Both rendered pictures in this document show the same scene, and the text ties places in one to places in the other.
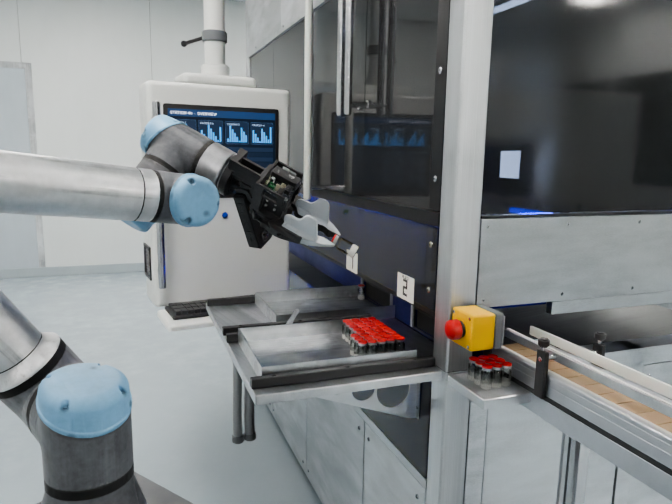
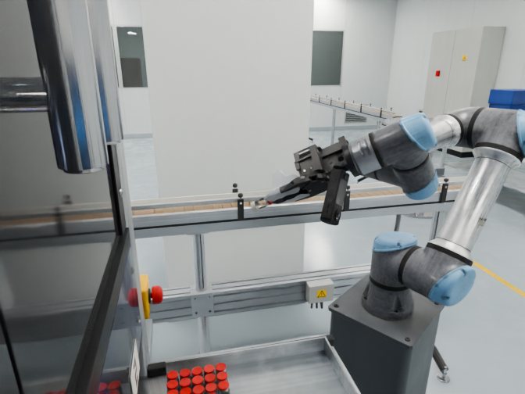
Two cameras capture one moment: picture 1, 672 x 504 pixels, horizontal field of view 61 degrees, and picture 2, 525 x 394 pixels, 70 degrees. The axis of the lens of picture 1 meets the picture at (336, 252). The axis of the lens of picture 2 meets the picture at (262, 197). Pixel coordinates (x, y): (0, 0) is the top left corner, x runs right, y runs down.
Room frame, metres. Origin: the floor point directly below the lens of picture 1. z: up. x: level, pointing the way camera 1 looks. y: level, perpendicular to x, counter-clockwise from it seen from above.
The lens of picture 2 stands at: (1.74, 0.09, 1.47)
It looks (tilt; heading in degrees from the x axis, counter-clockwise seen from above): 19 degrees down; 187
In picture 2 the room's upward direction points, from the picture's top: straight up
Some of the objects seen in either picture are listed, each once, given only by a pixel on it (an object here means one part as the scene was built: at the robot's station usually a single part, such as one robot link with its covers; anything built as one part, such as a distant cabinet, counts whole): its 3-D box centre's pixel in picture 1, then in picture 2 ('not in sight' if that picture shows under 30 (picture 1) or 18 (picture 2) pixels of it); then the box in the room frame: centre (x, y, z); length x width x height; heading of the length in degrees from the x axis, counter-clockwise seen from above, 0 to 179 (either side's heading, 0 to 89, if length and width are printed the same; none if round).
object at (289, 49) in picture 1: (289, 107); not in sight; (2.31, 0.20, 1.51); 0.49 x 0.01 x 0.59; 20
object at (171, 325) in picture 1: (227, 310); not in sight; (1.88, 0.37, 0.79); 0.45 x 0.28 x 0.03; 118
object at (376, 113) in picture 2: not in sight; (334, 102); (-4.50, 0.45, 0.92); 3.60 x 0.15 x 0.16; 20
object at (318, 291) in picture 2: not in sight; (319, 291); (0.23, 0.16, 0.50); 0.12 x 0.05 x 0.09; 110
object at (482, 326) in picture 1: (475, 327); (132, 298); (1.08, -0.28, 1.00); 0.08 x 0.07 x 0.07; 110
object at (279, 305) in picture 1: (322, 304); not in sight; (1.59, 0.04, 0.90); 0.34 x 0.26 x 0.04; 110
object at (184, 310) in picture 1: (228, 304); not in sight; (1.86, 0.36, 0.82); 0.40 x 0.14 x 0.02; 118
